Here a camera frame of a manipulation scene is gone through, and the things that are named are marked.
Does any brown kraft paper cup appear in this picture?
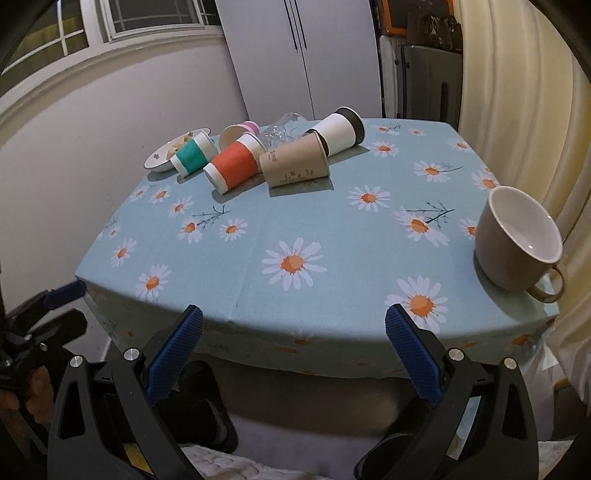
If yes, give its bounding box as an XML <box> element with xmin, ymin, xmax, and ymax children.
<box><xmin>259</xmin><ymin>132</ymin><xmax>329</xmax><ymax>188</ymax></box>

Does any blue daisy tablecloth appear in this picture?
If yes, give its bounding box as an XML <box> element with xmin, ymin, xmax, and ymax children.
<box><xmin>76</xmin><ymin>119</ymin><xmax>559</xmax><ymax>378</ymax></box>

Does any white plate with snacks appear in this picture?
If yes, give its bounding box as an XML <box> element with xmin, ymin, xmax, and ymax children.
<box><xmin>143</xmin><ymin>127</ymin><xmax>211</xmax><ymax>173</ymax></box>

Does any white cup black lid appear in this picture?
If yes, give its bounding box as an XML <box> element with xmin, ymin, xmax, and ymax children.
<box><xmin>305</xmin><ymin>106</ymin><xmax>366</xmax><ymax>157</ymax></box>

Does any clear glass tumbler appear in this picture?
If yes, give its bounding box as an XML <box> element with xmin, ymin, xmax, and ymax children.
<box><xmin>259</xmin><ymin>112</ymin><xmax>308</xmax><ymax>151</ymax></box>

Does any white double-door cabinet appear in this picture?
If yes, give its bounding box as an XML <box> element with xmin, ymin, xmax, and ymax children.
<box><xmin>216</xmin><ymin>0</ymin><xmax>382</xmax><ymax>125</ymax></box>

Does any window with white frame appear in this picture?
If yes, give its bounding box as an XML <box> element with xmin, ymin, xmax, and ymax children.
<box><xmin>1</xmin><ymin>0</ymin><xmax>221</xmax><ymax>94</ymax></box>

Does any pink white paper cup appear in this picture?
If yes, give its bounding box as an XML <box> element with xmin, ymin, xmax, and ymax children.
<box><xmin>218</xmin><ymin>120</ymin><xmax>259</xmax><ymax>151</ymax></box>

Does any beige ceramic mug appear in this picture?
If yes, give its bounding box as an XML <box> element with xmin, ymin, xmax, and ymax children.
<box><xmin>475</xmin><ymin>186</ymin><xmax>566</xmax><ymax>303</ymax></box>

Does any cream curtain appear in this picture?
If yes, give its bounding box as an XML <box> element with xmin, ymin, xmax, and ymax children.
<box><xmin>454</xmin><ymin>1</ymin><xmax>590</xmax><ymax>403</ymax></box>

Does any brown handbag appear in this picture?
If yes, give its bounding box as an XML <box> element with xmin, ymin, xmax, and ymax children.
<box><xmin>407</xmin><ymin>15</ymin><xmax>463</xmax><ymax>53</ymax></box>

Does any teal white paper cup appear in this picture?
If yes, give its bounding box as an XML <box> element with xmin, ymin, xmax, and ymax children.
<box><xmin>170</xmin><ymin>131</ymin><xmax>218</xmax><ymax>178</ymax></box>

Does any orange white paper cup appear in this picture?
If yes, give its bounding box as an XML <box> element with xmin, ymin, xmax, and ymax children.
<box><xmin>204</xmin><ymin>133</ymin><xmax>266</xmax><ymax>195</ymax></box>

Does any orange cardboard box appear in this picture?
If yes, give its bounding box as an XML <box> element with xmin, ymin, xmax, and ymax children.
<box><xmin>377</xmin><ymin>0</ymin><xmax>454</xmax><ymax>37</ymax></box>

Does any grey suitcase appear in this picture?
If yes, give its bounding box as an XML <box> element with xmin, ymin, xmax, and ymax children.
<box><xmin>379</xmin><ymin>36</ymin><xmax>463</xmax><ymax>129</ymax></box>

